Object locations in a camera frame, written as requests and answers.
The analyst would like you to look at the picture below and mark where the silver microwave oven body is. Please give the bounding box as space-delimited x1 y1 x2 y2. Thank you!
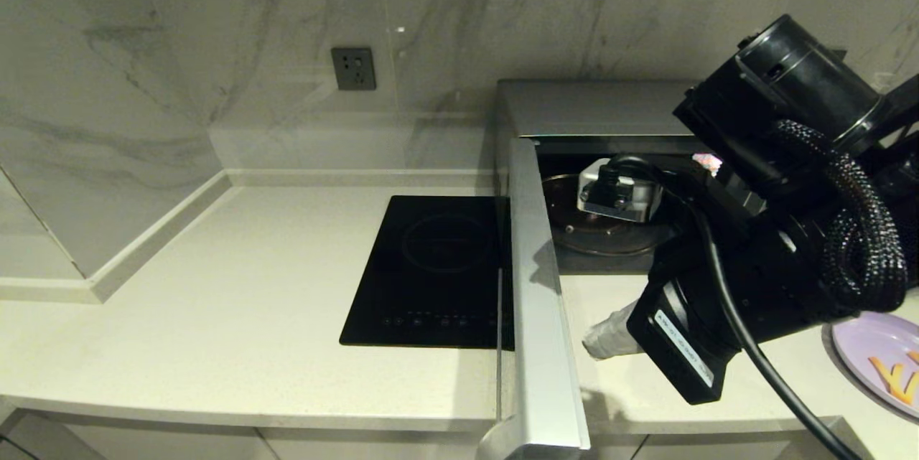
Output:
493 80 726 276

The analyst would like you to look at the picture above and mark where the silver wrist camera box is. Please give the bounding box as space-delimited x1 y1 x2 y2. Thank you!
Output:
577 156 663 224

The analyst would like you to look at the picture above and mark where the white cabinet corner panel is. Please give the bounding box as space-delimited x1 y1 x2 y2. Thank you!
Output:
0 411 108 460

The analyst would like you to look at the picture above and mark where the black induction cooktop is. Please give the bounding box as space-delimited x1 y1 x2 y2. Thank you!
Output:
339 195 515 352

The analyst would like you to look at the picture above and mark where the microwave door with glass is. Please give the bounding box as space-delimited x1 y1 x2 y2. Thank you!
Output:
494 137 591 460

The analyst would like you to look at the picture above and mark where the grey wall socket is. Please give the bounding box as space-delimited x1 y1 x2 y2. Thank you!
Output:
331 47 377 91

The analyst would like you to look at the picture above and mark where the purple plate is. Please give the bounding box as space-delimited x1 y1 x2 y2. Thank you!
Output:
831 311 919 419

